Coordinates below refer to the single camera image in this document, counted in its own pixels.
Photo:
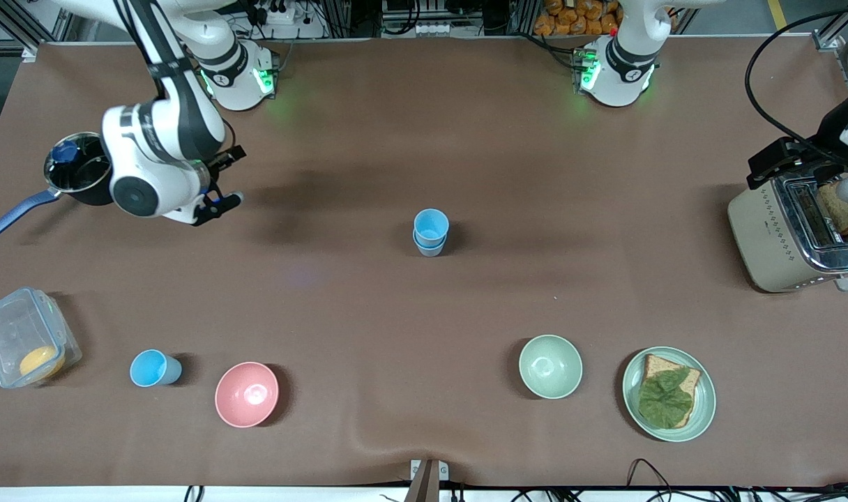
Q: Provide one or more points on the clear plastic food container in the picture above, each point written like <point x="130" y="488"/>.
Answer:
<point x="12" y="335"/>

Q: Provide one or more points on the pale green plate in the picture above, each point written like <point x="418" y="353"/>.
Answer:
<point x="704" y="404"/>

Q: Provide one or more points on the aluminium frame profile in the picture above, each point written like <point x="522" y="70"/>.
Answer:
<point x="12" y="21"/>
<point x="832" y="38"/>

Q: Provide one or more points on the brown bread slice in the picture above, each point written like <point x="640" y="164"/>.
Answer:
<point x="657" y="364"/>
<point x="839" y="209"/>

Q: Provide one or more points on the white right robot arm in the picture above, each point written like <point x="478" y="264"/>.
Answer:
<point x="159" y="139"/>

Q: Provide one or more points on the beige and chrome toaster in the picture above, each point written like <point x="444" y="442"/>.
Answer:
<point x="762" y="237"/>

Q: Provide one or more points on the white power strip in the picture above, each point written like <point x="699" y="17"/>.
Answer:
<point x="438" y="29"/>

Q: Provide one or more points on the glass lid with blue knob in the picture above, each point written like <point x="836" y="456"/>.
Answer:
<point x="82" y="171"/>

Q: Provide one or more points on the pale green bowl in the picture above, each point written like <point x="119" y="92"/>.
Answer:
<point x="550" y="367"/>

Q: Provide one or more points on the green lettuce leaf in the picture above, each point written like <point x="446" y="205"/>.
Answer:
<point x="664" y="399"/>

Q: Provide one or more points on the light blue plastic cup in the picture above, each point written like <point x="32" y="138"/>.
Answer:
<point x="431" y="224"/>
<point x="150" y="368"/>
<point x="429" y="251"/>

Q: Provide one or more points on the pink bowl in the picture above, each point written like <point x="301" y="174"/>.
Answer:
<point x="246" y="394"/>

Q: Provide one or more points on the bag of orange snacks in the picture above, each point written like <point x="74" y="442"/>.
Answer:
<point x="577" y="17"/>

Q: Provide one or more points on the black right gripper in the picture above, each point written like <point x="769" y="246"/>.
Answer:
<point x="214" y="173"/>

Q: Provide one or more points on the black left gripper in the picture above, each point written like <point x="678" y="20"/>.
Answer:
<point x="830" y="130"/>

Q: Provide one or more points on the orange round food piece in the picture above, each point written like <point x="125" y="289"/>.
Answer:
<point x="40" y="361"/>

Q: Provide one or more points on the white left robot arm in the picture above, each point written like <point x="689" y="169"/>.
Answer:
<point x="623" y="70"/>

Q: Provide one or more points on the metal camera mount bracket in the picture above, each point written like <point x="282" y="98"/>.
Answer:
<point x="427" y="477"/>

